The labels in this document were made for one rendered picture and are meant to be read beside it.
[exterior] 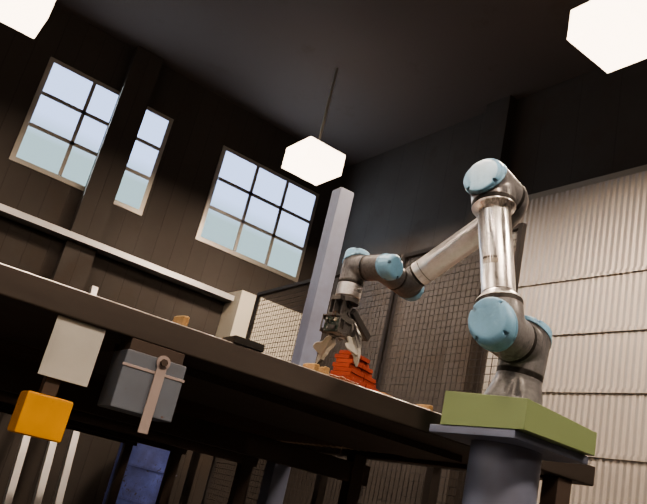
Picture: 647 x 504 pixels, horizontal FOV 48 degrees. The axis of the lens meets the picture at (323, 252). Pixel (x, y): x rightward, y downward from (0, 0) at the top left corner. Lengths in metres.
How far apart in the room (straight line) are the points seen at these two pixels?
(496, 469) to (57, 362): 1.00
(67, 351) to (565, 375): 4.66
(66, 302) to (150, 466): 5.53
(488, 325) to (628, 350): 3.84
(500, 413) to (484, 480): 0.17
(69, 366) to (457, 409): 0.90
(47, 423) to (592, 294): 4.86
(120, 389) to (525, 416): 0.86
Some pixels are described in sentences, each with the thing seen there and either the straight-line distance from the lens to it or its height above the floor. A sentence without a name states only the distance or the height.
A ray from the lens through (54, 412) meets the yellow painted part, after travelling 1.51.
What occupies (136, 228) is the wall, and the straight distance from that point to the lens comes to 7.80.
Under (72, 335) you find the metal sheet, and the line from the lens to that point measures 1.55.
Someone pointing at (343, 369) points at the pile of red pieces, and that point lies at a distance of 3.00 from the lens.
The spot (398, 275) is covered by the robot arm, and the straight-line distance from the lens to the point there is 2.08.
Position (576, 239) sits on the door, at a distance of 6.17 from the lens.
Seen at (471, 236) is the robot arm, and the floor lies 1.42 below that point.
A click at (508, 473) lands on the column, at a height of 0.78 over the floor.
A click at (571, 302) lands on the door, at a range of 5.96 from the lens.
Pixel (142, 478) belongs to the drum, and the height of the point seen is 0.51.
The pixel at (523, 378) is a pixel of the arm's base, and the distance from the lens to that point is 1.85.
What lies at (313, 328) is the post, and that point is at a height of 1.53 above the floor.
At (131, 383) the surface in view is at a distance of 1.55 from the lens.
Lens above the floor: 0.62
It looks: 19 degrees up
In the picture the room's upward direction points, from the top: 13 degrees clockwise
